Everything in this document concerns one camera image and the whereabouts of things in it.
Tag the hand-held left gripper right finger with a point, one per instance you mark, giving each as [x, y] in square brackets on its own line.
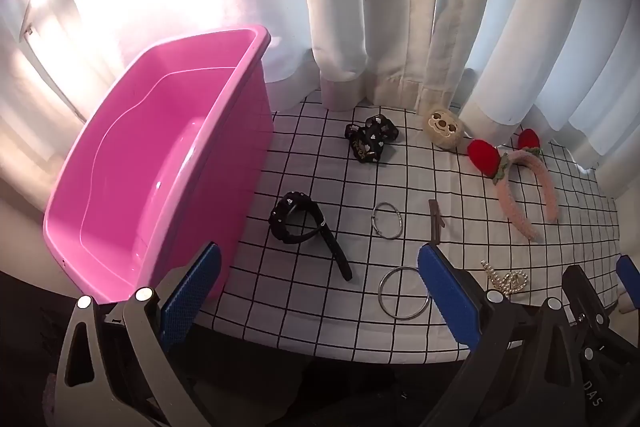
[445, 292]

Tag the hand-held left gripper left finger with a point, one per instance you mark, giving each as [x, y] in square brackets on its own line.
[195, 287]

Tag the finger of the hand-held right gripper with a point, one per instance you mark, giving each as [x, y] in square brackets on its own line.
[628, 271]
[582, 289]

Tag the black studded headband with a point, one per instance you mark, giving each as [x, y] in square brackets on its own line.
[336, 252]

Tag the pink strawberry plush headband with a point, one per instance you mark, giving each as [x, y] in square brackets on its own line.
[482, 157]

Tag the pink plastic bin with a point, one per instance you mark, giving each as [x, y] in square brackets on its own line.
[150, 147]

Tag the pearl hair clip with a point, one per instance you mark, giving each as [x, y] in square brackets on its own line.
[507, 282]

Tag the large silver bangle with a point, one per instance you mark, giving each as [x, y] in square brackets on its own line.
[381, 293]

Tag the brown hair clip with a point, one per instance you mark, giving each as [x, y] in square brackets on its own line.
[435, 222]

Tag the small silver bangle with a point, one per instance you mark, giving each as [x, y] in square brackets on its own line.
[401, 222]

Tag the white black grid tablecloth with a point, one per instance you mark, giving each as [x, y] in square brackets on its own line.
[310, 147]

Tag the cream curtain panel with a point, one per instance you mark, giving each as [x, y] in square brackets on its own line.
[525, 32]
[350, 7]

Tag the white sheer curtain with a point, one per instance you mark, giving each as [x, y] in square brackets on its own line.
[100, 7]

